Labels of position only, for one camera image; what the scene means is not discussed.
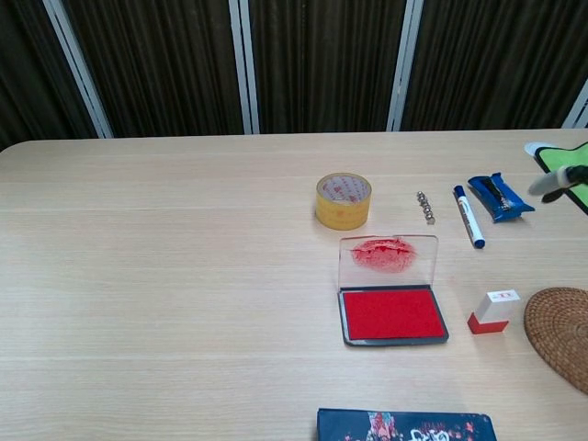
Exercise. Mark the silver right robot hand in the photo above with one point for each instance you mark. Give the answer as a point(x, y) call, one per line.
point(544, 182)

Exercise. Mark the white red-based stamp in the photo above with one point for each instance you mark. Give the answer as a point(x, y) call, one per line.
point(491, 312)

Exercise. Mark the red ink pad with clear lid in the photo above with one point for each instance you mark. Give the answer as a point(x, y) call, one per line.
point(392, 314)

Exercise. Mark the green cloth with black trim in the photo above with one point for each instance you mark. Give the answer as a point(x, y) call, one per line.
point(558, 158)

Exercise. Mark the blue snack packet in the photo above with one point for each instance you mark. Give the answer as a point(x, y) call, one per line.
point(500, 197)

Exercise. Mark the blue and white marker pen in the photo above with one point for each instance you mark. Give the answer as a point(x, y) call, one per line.
point(468, 216)

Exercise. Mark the dark ribbed partition panel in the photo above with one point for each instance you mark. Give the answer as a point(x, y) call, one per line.
point(496, 64)
point(27, 69)
point(156, 69)
point(326, 69)

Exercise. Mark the round woven rattan coaster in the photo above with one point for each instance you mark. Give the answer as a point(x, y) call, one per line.
point(562, 335)

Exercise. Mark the yellow packing tape roll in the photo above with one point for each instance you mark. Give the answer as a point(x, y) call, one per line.
point(342, 213)

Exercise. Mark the dark patterned box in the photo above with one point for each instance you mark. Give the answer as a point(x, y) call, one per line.
point(404, 427)

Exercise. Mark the white partition post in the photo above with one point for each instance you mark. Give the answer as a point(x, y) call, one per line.
point(245, 69)
point(78, 69)
point(404, 69)
point(579, 108)

